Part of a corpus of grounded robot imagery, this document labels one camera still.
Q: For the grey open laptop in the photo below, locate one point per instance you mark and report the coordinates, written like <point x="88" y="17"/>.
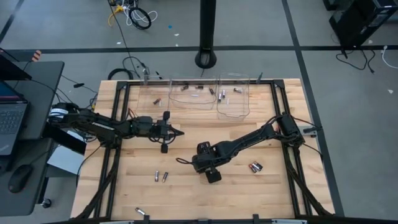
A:
<point x="11" y="124"/>

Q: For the black desk castor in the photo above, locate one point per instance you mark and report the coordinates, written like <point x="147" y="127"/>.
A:
<point x="46" y="203"/>

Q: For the black desk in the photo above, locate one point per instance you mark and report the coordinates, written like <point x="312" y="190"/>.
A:
<point x="46" y="81"/>

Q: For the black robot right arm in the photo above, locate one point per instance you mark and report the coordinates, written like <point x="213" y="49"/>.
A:
<point x="248" y="138"/>

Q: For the black camera stand pole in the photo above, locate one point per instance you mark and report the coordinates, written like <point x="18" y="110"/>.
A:
<point x="207" y="31"/>

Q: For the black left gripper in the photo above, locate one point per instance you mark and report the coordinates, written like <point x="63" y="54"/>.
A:
<point x="161" y="130"/>

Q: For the orange striped small object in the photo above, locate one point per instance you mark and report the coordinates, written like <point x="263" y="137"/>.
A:
<point x="37" y="56"/>

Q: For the black computer mouse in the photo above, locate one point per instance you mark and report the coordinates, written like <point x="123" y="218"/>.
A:
<point x="19" y="179"/>

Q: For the black laptop lid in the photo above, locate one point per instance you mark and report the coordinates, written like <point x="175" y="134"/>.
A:
<point x="9" y="70"/>

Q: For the black aluminium table frame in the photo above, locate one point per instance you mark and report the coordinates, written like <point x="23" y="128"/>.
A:
<point x="120" y="84"/>

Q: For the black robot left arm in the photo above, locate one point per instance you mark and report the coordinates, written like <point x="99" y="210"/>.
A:
<point x="99" y="126"/>

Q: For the black flat bar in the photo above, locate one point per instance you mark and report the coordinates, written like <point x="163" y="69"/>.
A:
<point x="66" y="140"/>

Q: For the grey black clamp device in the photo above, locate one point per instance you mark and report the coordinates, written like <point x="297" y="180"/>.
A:
<point x="311" y="130"/>

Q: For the clear plastic bin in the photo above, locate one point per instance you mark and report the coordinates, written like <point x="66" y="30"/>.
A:
<point x="192" y="102"/>
<point x="149" y="93"/>
<point x="233" y="109"/>

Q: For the black computer tower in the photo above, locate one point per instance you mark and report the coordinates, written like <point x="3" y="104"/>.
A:
<point x="363" y="21"/>

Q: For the silver AA battery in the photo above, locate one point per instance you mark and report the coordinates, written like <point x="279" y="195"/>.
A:
<point x="140" y="211"/>
<point x="219" y="96"/>
<point x="157" y="175"/>
<point x="223" y="93"/>
<point x="237" y="90"/>

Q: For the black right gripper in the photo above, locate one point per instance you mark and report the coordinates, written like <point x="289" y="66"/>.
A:
<point x="206" y="161"/>

